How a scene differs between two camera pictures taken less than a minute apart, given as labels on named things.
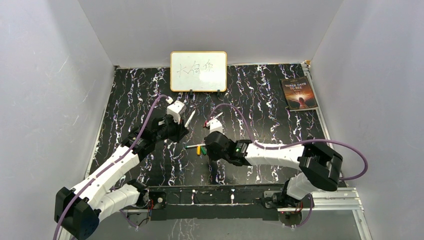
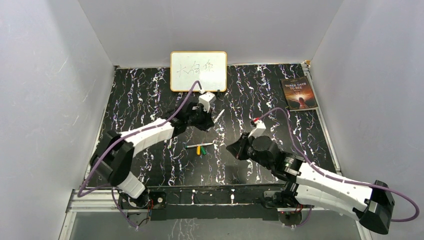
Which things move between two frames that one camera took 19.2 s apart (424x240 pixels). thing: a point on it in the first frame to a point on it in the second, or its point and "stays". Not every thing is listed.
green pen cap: (204, 151) stays
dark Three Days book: (298, 93) stays
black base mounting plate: (238, 201) stays
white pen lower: (195, 145) stays
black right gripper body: (215, 156) to (246, 149)
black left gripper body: (171, 129) to (200, 119)
